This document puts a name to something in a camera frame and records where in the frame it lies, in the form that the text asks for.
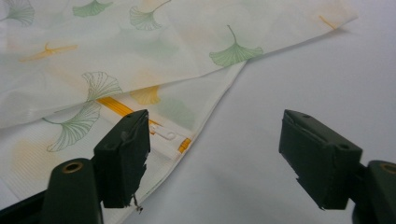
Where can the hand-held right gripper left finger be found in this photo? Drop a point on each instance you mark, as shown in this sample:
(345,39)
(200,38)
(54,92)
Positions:
(123,165)

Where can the white leaf-print zippered pillowcase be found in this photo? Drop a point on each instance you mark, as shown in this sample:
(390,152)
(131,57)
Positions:
(130,53)

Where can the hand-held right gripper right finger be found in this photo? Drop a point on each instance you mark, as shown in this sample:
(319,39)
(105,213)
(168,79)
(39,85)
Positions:
(320,168)

